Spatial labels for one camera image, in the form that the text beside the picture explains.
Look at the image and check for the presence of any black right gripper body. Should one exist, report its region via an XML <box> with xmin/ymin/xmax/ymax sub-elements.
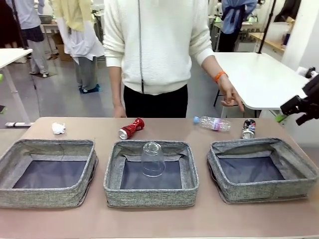
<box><xmin>303</xmin><ymin>74</ymin><xmax>319</xmax><ymax>117</ymax></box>

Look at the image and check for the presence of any crushed dark soda can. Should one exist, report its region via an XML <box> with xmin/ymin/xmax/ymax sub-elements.
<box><xmin>240</xmin><ymin>119</ymin><xmax>257</xmax><ymax>139</ymax></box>

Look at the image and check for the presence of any clear plastic water bottle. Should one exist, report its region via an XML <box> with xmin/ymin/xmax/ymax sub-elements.
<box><xmin>193</xmin><ymin>115</ymin><xmax>232</xmax><ymax>132</ymax></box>

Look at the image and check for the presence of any clear plastic cup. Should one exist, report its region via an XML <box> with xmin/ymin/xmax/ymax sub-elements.
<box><xmin>141</xmin><ymin>141</ymin><xmax>166</xmax><ymax>178</ymax></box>

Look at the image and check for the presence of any crushed red soda can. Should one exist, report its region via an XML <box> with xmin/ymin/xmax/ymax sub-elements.
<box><xmin>119</xmin><ymin>118</ymin><xmax>146</xmax><ymax>140</ymax></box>

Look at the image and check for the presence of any person's right forearm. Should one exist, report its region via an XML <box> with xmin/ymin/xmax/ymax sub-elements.
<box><xmin>109</xmin><ymin>66</ymin><xmax>125</xmax><ymax>108</ymax></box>

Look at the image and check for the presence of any person's left forearm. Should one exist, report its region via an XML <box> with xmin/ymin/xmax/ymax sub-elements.
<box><xmin>200</xmin><ymin>54</ymin><xmax>225</xmax><ymax>80</ymax></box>

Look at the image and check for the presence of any person's left hand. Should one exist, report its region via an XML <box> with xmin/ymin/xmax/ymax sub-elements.
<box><xmin>216</xmin><ymin>75</ymin><xmax>245</xmax><ymax>112</ymax></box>

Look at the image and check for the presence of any person's right hand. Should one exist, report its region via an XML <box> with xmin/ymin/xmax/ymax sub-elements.
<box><xmin>113</xmin><ymin>105</ymin><xmax>127</xmax><ymax>118</ymax></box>

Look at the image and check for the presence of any large white table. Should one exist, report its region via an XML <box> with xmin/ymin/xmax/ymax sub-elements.
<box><xmin>213</xmin><ymin>51</ymin><xmax>310</xmax><ymax>119</ymax></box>

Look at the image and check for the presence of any black stand pole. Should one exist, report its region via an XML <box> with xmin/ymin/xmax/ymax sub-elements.
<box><xmin>11</xmin><ymin>0</ymin><xmax>29</xmax><ymax>50</ymax></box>
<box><xmin>256</xmin><ymin>0</ymin><xmax>277</xmax><ymax>55</ymax></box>

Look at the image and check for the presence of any wooden background table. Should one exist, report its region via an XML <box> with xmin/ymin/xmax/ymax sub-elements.
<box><xmin>249</xmin><ymin>31</ymin><xmax>286</xmax><ymax>53</ymax></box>

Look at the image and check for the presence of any brown cardboard box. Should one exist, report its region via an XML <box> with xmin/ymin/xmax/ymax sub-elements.
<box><xmin>56</xmin><ymin>43</ymin><xmax>73</xmax><ymax>62</ymax></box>

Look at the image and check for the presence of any bystander in gray trousers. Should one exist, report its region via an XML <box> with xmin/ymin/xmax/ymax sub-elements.
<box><xmin>7</xmin><ymin>0</ymin><xmax>50</xmax><ymax>78</ymax></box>

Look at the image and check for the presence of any orange wrist watch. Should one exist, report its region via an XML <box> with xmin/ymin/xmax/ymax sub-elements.
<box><xmin>214</xmin><ymin>71</ymin><xmax>229</xmax><ymax>84</ymax></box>

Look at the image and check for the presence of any crumpled white tissue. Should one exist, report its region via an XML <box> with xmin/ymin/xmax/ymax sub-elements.
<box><xmin>51</xmin><ymin>121</ymin><xmax>67</xmax><ymax>135</ymax></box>

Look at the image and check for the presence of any gray fabric basket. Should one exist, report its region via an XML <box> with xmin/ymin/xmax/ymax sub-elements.
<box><xmin>103</xmin><ymin>140</ymin><xmax>200</xmax><ymax>208</ymax></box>
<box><xmin>206</xmin><ymin>137</ymin><xmax>319</xmax><ymax>205</ymax></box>
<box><xmin>0</xmin><ymin>139</ymin><xmax>99</xmax><ymax>209</ymax></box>

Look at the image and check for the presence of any bystander in yellow top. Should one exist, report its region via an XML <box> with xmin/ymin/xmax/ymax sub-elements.
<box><xmin>48</xmin><ymin>0</ymin><xmax>105</xmax><ymax>94</ymax></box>

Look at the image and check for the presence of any black hanging jacket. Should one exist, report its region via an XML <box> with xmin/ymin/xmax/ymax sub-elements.
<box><xmin>274</xmin><ymin>0</ymin><xmax>301</xmax><ymax>23</ymax></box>

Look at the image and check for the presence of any bystander in blue shirt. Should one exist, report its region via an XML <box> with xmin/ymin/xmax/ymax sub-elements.
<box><xmin>220</xmin><ymin>0</ymin><xmax>257</xmax><ymax>53</ymax></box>

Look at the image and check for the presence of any person's white sweater torso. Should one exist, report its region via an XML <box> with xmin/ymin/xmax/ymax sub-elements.
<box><xmin>102</xmin><ymin>0</ymin><xmax>216</xmax><ymax>119</ymax></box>

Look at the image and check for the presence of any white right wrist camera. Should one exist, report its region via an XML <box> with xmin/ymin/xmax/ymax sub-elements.
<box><xmin>296</xmin><ymin>66</ymin><xmax>319</xmax><ymax>79</ymax></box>

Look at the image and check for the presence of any black hanging cord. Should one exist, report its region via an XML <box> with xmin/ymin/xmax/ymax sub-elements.
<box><xmin>138</xmin><ymin>0</ymin><xmax>146</xmax><ymax>94</ymax></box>

